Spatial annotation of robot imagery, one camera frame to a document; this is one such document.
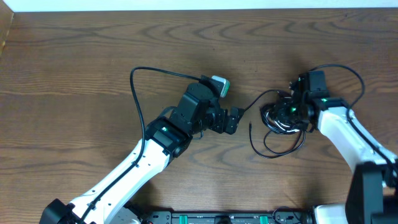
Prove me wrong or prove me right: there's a white USB cable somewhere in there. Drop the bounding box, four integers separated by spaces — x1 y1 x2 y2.
270 119 301 134

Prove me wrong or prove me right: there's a black USB cable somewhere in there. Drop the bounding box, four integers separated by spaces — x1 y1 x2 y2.
243 89 307 159

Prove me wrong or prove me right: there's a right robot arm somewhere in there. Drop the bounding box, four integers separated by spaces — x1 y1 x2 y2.
269 70 397 223

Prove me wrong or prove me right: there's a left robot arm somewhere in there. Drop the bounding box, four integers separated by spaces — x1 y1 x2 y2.
40 79 243 224

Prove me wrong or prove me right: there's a cardboard panel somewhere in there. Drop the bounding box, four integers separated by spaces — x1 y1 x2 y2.
0 0 14 55

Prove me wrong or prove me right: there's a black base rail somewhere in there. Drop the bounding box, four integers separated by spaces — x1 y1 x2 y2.
124 203 316 224

